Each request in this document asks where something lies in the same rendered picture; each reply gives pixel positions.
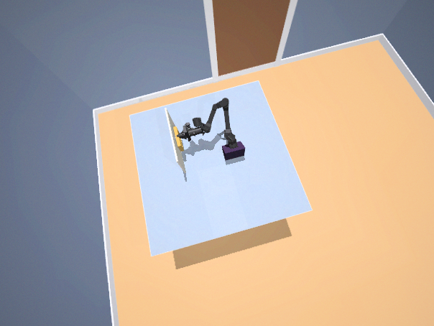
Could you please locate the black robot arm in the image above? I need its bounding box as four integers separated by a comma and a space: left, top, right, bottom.
192, 98, 238, 149

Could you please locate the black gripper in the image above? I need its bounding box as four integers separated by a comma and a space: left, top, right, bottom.
176, 126, 197, 141

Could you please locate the gold picture frame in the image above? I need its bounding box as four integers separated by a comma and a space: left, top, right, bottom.
173, 126, 184, 152

